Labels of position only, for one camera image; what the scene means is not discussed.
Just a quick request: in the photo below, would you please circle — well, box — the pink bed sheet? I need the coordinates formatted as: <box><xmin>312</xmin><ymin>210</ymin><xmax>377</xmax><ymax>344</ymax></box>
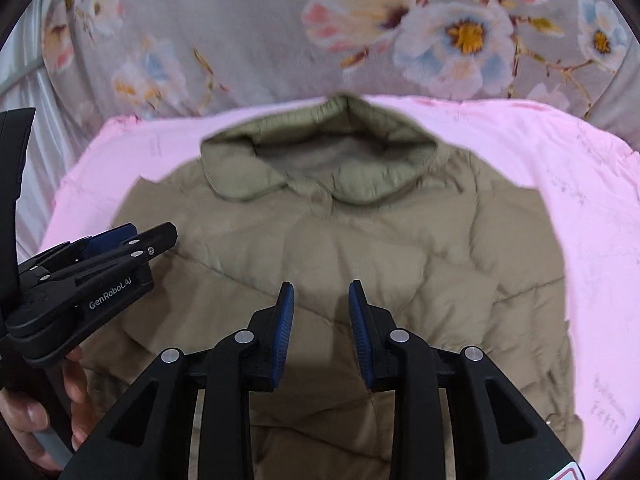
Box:
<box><xmin>42</xmin><ymin>96</ymin><xmax>639</xmax><ymax>479</ymax></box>

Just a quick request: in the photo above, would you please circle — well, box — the person's left hand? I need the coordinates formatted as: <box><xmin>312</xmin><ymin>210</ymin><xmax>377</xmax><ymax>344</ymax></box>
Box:
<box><xmin>1</xmin><ymin>347</ymin><xmax>98</xmax><ymax>472</ymax></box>

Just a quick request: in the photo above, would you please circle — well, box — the khaki quilted puffer jacket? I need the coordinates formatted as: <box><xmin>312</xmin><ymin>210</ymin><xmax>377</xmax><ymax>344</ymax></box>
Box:
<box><xmin>84</xmin><ymin>96</ymin><xmax>582</xmax><ymax>479</ymax></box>

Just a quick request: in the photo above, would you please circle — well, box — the silver satin curtain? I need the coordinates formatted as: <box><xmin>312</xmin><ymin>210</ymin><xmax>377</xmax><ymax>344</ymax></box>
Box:
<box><xmin>0</xmin><ymin>24</ymin><xmax>91</xmax><ymax>261</ymax></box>

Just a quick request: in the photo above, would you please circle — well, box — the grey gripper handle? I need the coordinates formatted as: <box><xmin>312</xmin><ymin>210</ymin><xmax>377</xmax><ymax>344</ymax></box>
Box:
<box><xmin>34</xmin><ymin>428</ymin><xmax>74</xmax><ymax>469</ymax></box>

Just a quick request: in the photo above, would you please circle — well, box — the grey floral blanket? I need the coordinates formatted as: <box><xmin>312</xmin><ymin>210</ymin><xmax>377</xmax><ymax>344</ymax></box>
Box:
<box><xmin>39</xmin><ymin>0</ymin><xmax>640</xmax><ymax>151</ymax></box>

